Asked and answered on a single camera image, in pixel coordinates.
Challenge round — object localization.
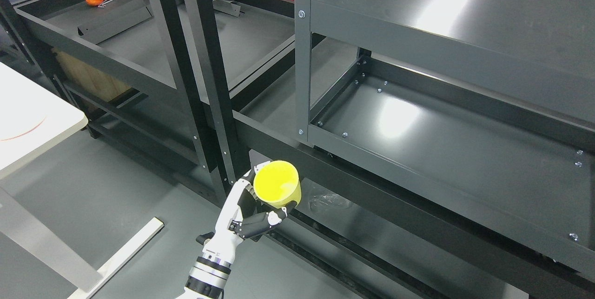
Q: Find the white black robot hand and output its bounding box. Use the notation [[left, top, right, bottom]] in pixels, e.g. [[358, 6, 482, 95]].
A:
[[202, 161, 298, 263]]

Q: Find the yellow plastic cup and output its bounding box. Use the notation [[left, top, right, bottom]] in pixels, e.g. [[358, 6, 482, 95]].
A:
[[252, 160, 302, 208]]

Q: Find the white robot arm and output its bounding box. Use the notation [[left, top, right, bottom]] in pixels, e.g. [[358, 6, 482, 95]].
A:
[[177, 254, 231, 299]]

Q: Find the dark metal shelf rack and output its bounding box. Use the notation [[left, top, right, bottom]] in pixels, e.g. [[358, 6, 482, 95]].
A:
[[1, 0, 594, 299]]

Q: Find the grey inner metal shelf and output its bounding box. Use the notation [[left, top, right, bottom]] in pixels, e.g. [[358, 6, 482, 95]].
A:
[[295, 0, 594, 279]]

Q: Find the crumpled clear plastic bag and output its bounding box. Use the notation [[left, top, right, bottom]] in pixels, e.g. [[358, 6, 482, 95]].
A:
[[308, 185, 353, 214]]

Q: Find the white work table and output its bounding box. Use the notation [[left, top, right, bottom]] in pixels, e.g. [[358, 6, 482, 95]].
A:
[[0, 64, 164, 299]]

